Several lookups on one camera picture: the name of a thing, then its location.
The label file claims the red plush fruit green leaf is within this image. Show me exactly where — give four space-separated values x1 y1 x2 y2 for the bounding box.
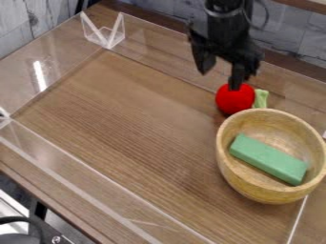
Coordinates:
216 84 269 114

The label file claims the black cable bottom left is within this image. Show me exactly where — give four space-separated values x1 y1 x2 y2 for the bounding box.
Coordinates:
0 215 42 244

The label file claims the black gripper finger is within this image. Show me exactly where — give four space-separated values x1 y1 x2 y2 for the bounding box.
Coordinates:
229 63 246 91
192 38 217 75

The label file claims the clear acrylic tray wall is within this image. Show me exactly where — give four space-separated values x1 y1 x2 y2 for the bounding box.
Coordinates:
0 108 216 244

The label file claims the black metal table frame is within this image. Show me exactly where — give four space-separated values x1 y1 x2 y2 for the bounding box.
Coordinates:
29 198 75 244

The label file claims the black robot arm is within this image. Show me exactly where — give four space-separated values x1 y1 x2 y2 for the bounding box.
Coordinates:
188 0 264 92

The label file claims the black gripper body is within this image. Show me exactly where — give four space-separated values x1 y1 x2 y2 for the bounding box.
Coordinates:
188 24 264 80

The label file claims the green rectangular block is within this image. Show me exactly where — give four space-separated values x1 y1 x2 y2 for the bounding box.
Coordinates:
230 133 309 186

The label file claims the wooden bowl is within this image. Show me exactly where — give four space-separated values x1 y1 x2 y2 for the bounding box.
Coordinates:
217 109 326 205

